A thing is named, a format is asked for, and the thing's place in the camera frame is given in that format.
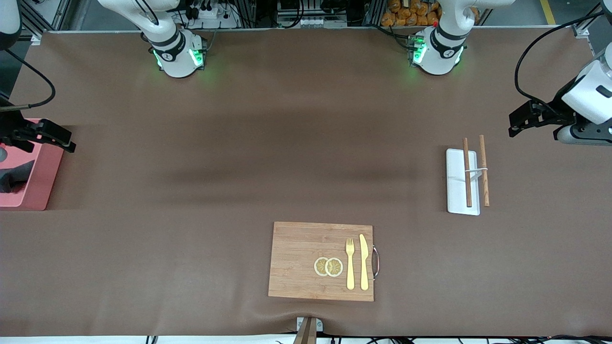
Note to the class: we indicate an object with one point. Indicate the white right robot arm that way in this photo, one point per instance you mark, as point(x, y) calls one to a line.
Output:
point(178, 56)

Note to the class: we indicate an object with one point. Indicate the yellow fork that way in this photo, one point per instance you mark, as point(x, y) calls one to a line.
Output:
point(350, 267)

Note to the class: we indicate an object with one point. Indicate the yellow knife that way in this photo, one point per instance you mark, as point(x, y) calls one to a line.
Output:
point(364, 263)

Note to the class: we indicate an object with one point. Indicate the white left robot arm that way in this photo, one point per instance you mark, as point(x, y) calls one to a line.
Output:
point(440, 52)

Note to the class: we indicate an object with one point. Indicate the lemon slice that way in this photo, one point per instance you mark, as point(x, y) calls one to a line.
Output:
point(334, 267)
point(319, 266)

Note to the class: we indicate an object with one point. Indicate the pink box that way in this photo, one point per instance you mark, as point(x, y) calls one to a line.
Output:
point(45, 174)

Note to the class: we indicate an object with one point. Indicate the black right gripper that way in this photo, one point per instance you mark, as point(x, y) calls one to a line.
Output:
point(13, 131)

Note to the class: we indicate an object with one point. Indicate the brown wooden rod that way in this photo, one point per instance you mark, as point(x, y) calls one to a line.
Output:
point(484, 169)
point(467, 172)

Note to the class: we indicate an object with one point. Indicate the white towel rack base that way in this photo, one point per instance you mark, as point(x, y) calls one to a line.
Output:
point(458, 184)

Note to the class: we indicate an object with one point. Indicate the wooden cutting board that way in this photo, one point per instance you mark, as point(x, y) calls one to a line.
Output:
point(299, 260)

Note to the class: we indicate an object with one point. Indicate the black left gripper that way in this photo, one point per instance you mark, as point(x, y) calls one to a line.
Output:
point(553, 111)

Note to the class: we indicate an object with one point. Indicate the orange snack packs pile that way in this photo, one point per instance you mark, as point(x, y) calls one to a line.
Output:
point(411, 12)

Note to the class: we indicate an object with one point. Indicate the dark grey cloth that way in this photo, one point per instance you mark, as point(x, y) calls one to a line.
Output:
point(14, 177)

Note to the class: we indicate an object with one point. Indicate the camera stand bracket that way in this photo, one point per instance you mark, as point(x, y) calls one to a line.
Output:
point(309, 328)

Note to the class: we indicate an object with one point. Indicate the white power strip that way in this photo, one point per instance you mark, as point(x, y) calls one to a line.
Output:
point(210, 16)

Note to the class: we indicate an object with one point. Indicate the aluminium frame profile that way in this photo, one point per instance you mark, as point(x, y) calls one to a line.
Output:
point(590, 24)
point(40, 19)

